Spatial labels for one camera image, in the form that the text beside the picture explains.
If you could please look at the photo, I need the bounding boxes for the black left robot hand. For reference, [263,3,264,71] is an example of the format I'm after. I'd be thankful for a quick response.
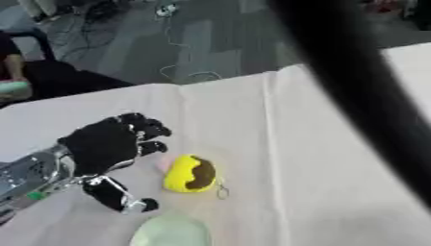
[55,111,174,214]

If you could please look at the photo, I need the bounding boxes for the yellow and brown soft toy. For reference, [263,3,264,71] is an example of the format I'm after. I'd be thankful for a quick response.
[162,154,231,200]

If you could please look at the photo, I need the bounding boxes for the pale green object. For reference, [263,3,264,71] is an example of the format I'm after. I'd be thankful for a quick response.
[0,80,33,95]

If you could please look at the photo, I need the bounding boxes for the pale green round soft toy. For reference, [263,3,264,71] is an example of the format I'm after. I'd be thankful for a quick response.
[128,214,215,246]

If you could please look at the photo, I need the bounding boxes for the person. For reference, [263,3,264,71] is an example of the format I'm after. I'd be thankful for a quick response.
[0,30,31,83]

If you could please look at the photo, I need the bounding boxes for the thick black blurred bar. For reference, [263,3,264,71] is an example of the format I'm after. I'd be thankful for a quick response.
[267,0,431,209]

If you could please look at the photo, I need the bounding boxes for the white cable on floor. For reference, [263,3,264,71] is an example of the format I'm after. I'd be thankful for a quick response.
[153,3,224,82]

